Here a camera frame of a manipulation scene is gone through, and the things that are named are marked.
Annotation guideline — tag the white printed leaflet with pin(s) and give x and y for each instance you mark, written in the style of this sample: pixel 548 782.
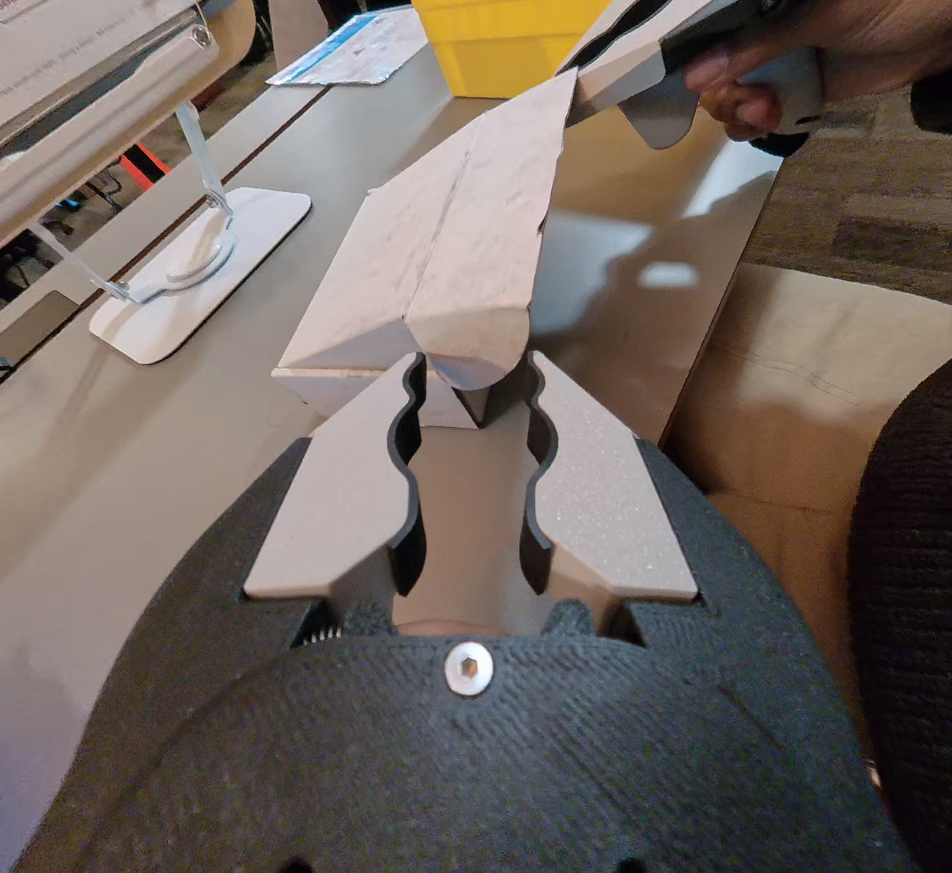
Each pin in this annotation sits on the white printed leaflet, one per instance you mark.
pixel 349 51

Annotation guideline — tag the white cardboard mailer box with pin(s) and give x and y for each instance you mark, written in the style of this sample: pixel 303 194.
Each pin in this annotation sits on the white cardboard mailer box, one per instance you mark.
pixel 446 241

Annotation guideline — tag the grey desk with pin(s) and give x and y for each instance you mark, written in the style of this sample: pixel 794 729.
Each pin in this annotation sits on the grey desk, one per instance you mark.
pixel 149 442

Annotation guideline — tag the white stand with wooden board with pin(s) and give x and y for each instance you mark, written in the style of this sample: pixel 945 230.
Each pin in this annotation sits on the white stand with wooden board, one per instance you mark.
pixel 201 271

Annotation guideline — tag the person's right forearm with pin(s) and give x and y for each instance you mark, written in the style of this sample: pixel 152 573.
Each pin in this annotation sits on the person's right forearm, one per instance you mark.
pixel 933 103

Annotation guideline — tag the grey board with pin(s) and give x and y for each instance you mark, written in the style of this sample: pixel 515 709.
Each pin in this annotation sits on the grey board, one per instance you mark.
pixel 297 33

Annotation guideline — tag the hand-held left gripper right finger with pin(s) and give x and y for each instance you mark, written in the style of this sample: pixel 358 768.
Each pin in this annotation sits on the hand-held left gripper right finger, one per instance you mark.
pixel 610 516

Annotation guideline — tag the person's black sweater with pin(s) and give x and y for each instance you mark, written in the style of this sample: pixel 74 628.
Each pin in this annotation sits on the person's black sweater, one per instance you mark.
pixel 907 590

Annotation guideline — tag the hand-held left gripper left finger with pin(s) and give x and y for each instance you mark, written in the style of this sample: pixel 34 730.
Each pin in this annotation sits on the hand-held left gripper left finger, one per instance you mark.
pixel 335 516

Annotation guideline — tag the yellow plastic bin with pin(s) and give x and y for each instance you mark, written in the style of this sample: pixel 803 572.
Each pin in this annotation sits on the yellow plastic bin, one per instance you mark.
pixel 520 10

